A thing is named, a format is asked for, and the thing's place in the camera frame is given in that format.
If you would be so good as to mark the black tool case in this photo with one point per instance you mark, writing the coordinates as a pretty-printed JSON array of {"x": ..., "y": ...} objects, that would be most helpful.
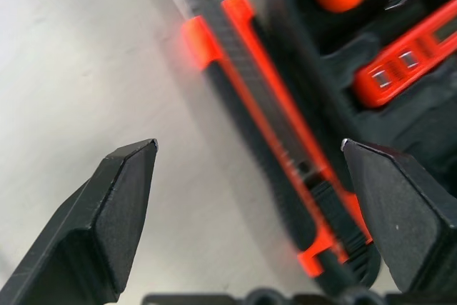
[{"x": 410, "y": 133}]

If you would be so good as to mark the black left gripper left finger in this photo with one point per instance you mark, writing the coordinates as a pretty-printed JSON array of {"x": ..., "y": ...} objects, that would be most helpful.
[{"x": 82, "y": 233}]

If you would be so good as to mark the orange black utility knife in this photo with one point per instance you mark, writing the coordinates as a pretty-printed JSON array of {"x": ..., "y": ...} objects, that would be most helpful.
[{"x": 250, "y": 69}]

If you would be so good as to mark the orange tester pen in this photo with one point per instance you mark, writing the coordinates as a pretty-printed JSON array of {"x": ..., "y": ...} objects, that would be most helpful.
[{"x": 392, "y": 69}]

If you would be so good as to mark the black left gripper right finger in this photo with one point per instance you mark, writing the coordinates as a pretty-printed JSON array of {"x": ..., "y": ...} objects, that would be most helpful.
[{"x": 407, "y": 219}]

